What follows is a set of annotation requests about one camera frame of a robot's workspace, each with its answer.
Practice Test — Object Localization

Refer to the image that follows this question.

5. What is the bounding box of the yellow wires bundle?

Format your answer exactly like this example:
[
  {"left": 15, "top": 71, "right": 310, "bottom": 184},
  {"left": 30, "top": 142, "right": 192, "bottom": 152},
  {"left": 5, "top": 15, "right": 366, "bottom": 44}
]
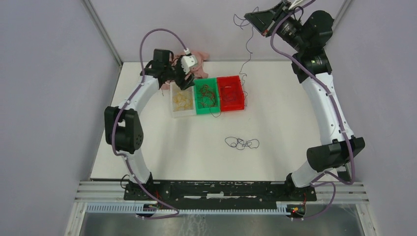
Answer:
[{"left": 173, "top": 91, "right": 193, "bottom": 112}]

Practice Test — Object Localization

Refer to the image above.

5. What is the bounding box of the red wires bundle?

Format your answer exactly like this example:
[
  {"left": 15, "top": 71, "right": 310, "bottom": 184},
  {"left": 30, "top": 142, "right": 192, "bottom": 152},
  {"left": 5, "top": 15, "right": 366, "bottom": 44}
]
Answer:
[{"left": 197, "top": 84, "right": 222, "bottom": 118}]

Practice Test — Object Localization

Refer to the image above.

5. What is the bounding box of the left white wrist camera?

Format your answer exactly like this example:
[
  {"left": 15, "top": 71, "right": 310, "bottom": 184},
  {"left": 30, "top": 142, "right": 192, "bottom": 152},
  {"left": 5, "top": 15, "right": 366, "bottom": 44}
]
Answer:
[{"left": 180, "top": 48, "right": 199, "bottom": 74}]

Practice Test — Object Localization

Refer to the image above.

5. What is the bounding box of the red plastic bin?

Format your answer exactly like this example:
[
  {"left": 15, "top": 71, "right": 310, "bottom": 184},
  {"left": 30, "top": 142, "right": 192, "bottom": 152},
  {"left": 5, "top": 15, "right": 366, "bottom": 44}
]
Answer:
[{"left": 216, "top": 75, "right": 244, "bottom": 112}]

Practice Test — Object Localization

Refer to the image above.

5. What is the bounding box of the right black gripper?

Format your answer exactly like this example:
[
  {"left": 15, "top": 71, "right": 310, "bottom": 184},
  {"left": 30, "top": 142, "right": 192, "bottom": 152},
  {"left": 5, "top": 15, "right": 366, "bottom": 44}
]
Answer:
[{"left": 245, "top": 0, "right": 308, "bottom": 53}]

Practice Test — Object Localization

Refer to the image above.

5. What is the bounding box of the clear plastic bin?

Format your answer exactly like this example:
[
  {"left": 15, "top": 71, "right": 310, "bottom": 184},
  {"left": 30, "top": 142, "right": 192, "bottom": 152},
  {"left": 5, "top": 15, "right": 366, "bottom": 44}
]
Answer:
[{"left": 170, "top": 82, "right": 197, "bottom": 118}]

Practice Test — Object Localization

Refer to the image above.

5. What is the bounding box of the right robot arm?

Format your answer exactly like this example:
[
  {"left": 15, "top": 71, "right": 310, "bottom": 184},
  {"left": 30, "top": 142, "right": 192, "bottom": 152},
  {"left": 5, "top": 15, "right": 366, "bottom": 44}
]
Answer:
[{"left": 244, "top": 0, "right": 365, "bottom": 201}]

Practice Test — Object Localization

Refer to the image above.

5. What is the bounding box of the purple wires bundle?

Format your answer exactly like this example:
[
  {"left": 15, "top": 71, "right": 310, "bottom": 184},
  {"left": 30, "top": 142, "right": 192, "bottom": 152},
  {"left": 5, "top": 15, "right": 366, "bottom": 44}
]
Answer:
[{"left": 223, "top": 6, "right": 260, "bottom": 108}]

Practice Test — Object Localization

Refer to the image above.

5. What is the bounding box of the aluminium frame rail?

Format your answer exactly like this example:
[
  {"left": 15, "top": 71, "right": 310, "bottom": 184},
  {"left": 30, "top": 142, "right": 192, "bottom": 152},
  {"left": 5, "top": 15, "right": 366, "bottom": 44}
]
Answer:
[{"left": 74, "top": 181, "right": 369, "bottom": 204}]

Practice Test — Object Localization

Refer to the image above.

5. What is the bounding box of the white slotted cable duct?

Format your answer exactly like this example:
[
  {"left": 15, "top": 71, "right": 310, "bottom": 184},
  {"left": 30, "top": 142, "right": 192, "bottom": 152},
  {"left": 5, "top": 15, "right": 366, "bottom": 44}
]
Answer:
[{"left": 86, "top": 203, "right": 290, "bottom": 216}]

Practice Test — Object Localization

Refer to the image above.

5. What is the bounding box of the pink crumpled garment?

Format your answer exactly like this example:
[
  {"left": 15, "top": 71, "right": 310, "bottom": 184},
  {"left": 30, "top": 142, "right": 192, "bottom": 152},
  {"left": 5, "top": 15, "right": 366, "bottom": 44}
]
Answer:
[{"left": 191, "top": 50, "right": 209, "bottom": 79}]

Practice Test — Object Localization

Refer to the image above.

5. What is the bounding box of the green plastic bin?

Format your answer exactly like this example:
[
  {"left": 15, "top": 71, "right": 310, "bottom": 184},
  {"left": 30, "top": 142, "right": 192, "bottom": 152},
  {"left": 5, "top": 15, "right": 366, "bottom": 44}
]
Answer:
[{"left": 194, "top": 78, "right": 221, "bottom": 115}]

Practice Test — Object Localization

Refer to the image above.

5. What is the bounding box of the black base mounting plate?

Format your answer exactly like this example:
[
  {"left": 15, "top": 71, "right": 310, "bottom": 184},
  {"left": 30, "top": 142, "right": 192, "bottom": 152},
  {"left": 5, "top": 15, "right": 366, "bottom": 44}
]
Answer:
[{"left": 124, "top": 180, "right": 316, "bottom": 210}]

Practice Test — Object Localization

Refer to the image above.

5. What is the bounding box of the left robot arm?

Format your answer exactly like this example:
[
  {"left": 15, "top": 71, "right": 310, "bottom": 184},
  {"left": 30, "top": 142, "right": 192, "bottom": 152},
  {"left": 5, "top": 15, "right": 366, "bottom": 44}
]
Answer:
[{"left": 104, "top": 48, "right": 199, "bottom": 200}]

